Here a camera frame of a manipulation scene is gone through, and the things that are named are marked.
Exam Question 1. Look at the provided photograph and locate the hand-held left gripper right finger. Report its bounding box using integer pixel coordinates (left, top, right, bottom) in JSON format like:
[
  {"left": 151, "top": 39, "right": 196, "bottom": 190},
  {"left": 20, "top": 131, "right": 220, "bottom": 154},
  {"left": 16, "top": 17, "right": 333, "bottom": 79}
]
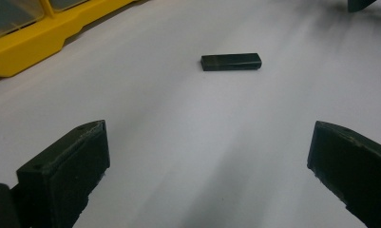
[{"left": 307, "top": 120, "right": 381, "bottom": 228}]

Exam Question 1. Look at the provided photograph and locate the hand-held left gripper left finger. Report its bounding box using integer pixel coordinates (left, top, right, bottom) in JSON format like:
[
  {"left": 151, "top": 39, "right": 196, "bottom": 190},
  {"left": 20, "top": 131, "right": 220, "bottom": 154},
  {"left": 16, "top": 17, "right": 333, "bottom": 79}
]
[{"left": 15, "top": 119, "right": 111, "bottom": 228}]

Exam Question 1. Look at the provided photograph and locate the small black rectangular block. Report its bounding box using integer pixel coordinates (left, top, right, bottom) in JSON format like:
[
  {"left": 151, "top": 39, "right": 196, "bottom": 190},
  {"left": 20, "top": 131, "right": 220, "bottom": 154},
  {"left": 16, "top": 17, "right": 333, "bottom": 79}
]
[{"left": 200, "top": 52, "right": 263, "bottom": 72}]

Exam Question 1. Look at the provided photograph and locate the yellow plastic organizer box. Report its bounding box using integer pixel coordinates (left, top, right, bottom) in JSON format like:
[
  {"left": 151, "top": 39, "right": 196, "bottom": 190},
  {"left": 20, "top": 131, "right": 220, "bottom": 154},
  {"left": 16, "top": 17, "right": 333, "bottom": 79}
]
[{"left": 0, "top": 0, "right": 139, "bottom": 79}]

